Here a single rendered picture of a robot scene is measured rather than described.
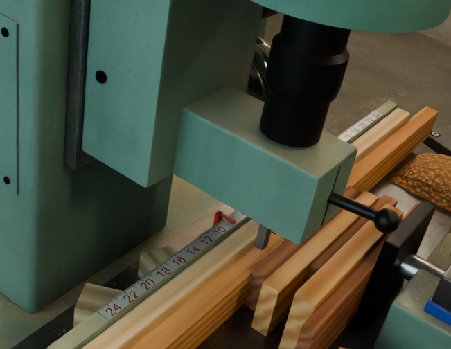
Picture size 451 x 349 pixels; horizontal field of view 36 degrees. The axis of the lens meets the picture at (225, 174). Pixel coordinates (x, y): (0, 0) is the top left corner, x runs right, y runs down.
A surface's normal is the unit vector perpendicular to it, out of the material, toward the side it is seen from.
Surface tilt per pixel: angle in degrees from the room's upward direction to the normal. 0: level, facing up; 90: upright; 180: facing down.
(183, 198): 0
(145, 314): 0
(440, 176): 41
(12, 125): 90
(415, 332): 90
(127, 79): 90
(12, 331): 0
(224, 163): 90
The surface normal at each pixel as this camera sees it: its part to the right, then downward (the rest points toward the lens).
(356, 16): 0.09, 0.57
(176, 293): 0.16, -0.82
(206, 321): 0.80, 0.44
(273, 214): -0.58, 0.37
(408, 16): 0.46, 0.56
